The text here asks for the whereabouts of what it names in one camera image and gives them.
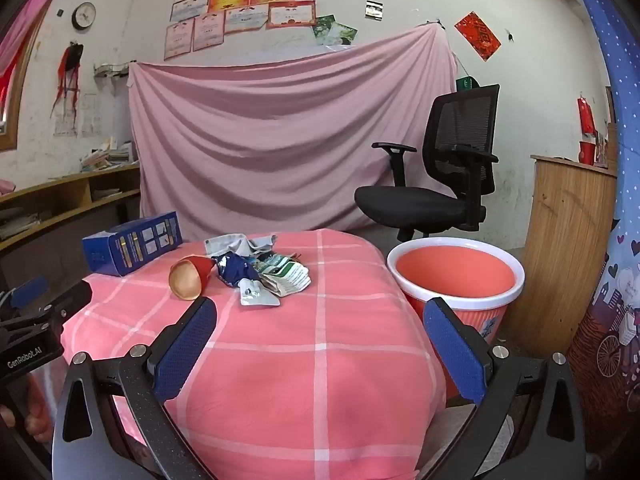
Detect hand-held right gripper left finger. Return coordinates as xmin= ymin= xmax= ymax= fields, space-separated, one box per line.
xmin=51 ymin=297 xmax=219 ymax=480

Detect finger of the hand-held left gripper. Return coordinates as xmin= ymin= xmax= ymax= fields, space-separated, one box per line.
xmin=32 ymin=279 xmax=93 ymax=333
xmin=0 ymin=276 xmax=49 ymax=318

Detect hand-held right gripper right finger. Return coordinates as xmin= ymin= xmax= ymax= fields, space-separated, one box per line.
xmin=422 ymin=296 xmax=588 ymax=480

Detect red paper cup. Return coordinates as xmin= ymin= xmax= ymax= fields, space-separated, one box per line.
xmin=168 ymin=255 xmax=217 ymax=302

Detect orange plastic bin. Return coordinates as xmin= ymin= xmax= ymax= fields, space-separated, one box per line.
xmin=386 ymin=238 xmax=526 ymax=403

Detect silver blister pack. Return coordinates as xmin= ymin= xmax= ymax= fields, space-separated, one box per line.
xmin=239 ymin=278 xmax=281 ymax=307

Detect blue foil wrapper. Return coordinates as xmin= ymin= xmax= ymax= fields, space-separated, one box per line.
xmin=211 ymin=251 xmax=261 ymax=289

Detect white grey cloth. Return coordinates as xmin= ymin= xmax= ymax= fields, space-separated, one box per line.
xmin=204 ymin=232 xmax=280 ymax=257

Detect green printed packet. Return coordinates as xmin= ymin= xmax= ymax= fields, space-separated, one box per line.
xmin=254 ymin=252 xmax=302 ymax=277

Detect white printed packet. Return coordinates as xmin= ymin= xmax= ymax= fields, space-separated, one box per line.
xmin=265 ymin=264 xmax=311 ymax=298

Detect person's left hand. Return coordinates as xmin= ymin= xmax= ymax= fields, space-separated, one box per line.
xmin=0 ymin=402 xmax=53 ymax=445

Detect blue cardboard box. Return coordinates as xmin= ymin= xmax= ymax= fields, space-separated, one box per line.
xmin=82 ymin=211 xmax=183 ymax=277

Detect wooden shelf unit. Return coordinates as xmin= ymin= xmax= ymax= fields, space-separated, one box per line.
xmin=0 ymin=162 xmax=142 ymax=256

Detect pink checked blanket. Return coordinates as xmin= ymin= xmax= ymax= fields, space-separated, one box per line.
xmin=52 ymin=228 xmax=447 ymax=480

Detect stack of books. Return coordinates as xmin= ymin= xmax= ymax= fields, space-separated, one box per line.
xmin=80 ymin=136 xmax=138 ymax=171

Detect wooden cabinet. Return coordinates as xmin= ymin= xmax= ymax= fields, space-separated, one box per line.
xmin=502 ymin=155 xmax=618 ymax=358

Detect black office chair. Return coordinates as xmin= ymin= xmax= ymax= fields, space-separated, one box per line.
xmin=354 ymin=84 xmax=501 ymax=243

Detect pink hanging sheet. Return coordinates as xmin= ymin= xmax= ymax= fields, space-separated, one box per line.
xmin=127 ymin=24 xmax=458 ymax=236

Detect red tassel decoration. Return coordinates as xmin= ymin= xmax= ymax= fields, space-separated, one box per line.
xmin=50 ymin=44 xmax=85 ymax=116

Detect pink curtain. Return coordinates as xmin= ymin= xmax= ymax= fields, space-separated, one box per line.
xmin=0 ymin=0 xmax=76 ymax=61

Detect red hanging ornament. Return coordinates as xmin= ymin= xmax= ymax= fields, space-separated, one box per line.
xmin=577 ymin=94 xmax=597 ymax=137

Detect blue printed curtain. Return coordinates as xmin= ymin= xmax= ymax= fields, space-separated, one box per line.
xmin=562 ymin=0 xmax=640 ymax=471

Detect wooden window frame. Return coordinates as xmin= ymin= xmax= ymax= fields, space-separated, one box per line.
xmin=0 ymin=20 xmax=36 ymax=151

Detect paper wall sheets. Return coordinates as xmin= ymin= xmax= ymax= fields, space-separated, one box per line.
xmin=53 ymin=94 xmax=98 ymax=137

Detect metal wall rack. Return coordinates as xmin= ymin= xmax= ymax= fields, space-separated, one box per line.
xmin=93 ymin=61 xmax=132 ymax=80

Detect round wall clock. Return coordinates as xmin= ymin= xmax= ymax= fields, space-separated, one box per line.
xmin=71 ymin=1 xmax=97 ymax=31

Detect red paper wall decoration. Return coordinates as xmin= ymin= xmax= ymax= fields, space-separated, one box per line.
xmin=454 ymin=11 xmax=502 ymax=62

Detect group of wall certificates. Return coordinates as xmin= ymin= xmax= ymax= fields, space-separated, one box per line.
xmin=164 ymin=0 xmax=349 ymax=61

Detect green wall photos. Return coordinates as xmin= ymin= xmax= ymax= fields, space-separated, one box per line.
xmin=312 ymin=15 xmax=358 ymax=47

